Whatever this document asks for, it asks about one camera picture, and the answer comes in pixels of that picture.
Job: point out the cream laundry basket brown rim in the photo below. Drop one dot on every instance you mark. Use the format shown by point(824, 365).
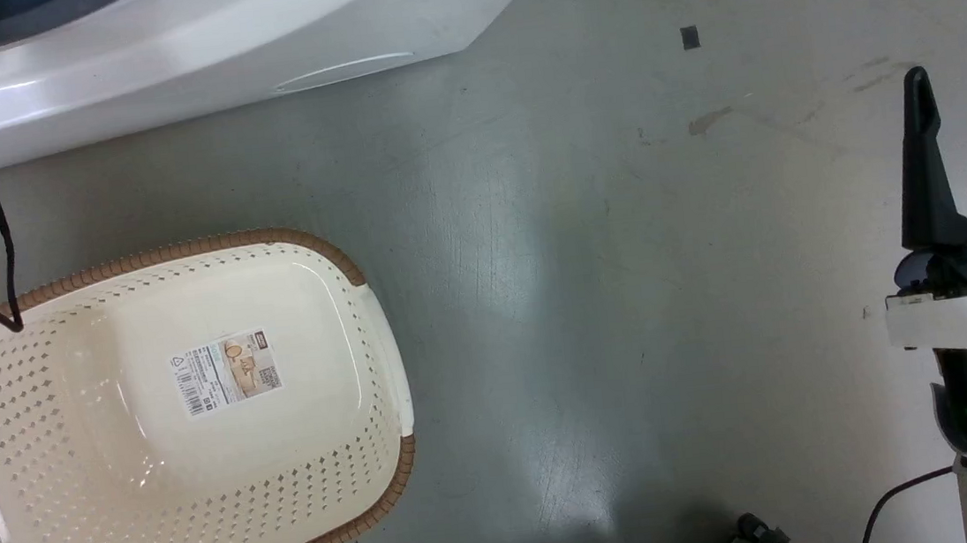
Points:
point(99, 512)

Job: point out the white washing machine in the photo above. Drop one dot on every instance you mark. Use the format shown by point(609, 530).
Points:
point(162, 63)

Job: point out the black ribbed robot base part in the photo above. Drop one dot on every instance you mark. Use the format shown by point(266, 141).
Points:
point(762, 542)

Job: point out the paper product label sticker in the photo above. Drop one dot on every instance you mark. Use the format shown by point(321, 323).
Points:
point(227, 373)

